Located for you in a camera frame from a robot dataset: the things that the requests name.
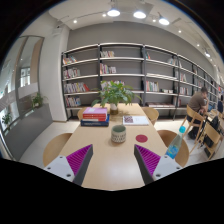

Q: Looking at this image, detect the white open booklet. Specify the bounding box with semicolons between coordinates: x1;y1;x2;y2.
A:
123;116;149;126

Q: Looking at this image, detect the potted green plant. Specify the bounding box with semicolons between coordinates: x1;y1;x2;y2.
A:
91;81;142;115

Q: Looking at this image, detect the far left wooden chair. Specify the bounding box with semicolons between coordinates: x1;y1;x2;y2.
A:
77;107;87;121

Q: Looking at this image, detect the dark blue bottom book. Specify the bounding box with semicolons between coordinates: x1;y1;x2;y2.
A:
80;115;110;127

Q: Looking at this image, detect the near right wooden chair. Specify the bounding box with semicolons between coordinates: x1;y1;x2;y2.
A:
158;130;189;167

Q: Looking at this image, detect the red middle book stack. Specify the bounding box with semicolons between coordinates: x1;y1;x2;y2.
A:
82;114;107;121

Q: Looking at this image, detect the wooden frame chair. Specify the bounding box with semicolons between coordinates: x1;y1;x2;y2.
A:
184;104;207;140

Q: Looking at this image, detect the patterned ceramic mug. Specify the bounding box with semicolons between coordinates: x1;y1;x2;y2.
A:
111;125;126;143

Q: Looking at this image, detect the clear plastic water bottle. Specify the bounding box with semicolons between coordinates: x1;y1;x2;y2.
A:
166;126;186;159

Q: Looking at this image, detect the far right wooden chair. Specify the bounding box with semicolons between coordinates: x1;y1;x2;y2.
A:
142;107;159;125

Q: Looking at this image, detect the large wall bookshelf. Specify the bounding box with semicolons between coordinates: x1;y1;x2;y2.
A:
61;43;219;119

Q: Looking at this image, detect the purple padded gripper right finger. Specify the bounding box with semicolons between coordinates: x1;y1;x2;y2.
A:
134;144;182;185

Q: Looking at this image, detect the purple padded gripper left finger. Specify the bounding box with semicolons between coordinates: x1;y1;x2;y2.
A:
45;144;93;186

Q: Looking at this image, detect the pink top book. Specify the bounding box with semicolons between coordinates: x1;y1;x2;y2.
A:
83;107;107;115

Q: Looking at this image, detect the near left wooden chair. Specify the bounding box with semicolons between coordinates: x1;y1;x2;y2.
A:
43;133;71;166

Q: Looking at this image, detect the red round coaster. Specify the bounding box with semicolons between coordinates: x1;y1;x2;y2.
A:
136;135;148;143

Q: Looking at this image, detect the wooden frame chair foreground right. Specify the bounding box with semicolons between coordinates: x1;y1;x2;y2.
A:
200;123;222;159

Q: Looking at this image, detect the small plant by window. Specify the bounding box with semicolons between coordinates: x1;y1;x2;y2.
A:
32;93;46;108

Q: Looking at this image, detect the seated man brown shirt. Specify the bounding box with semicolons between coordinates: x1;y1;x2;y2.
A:
187;86;209;140

